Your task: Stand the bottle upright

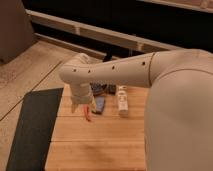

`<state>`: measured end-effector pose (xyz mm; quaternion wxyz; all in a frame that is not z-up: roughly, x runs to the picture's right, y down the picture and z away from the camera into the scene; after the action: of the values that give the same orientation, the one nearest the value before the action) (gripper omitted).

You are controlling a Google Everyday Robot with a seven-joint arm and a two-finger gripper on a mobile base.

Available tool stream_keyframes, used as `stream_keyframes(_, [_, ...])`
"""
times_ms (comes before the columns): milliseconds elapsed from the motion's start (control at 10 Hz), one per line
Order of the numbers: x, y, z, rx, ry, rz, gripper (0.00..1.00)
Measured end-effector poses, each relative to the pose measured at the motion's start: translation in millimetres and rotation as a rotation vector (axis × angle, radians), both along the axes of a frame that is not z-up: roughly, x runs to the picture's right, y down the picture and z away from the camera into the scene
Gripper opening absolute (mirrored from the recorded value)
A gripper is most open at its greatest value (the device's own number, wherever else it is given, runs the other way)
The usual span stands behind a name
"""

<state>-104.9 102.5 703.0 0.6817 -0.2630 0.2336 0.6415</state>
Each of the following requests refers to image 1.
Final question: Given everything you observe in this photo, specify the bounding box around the brown cabinet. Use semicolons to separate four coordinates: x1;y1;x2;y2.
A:
0;0;36;63

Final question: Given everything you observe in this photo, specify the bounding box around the red chili pepper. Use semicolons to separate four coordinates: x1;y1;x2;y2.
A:
83;105;91;122

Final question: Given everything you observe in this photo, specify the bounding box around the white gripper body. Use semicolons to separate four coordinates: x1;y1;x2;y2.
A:
70;83;96;112

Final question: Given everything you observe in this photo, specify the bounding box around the small dark cup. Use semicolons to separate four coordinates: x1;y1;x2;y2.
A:
108;85;116;95

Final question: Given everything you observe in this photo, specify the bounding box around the dark floor mat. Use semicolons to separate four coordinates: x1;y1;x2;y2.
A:
6;88;63;171

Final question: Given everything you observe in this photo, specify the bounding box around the wooden shelf rail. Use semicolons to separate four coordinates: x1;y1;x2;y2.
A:
27;10;179;53

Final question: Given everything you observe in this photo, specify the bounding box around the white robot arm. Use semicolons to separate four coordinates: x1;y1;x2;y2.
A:
59;49;213;171

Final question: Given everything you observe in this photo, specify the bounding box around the black bowl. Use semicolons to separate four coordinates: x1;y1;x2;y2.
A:
91;83;107;96

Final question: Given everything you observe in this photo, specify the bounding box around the blue grey sponge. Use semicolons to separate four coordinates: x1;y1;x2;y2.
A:
92;97;105;114

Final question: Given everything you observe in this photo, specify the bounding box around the black bracket on floor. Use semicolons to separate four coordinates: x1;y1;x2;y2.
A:
102;52;112;62

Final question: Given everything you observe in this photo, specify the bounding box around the white plastic bottle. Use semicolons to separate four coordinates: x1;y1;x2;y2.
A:
117;86;128;117

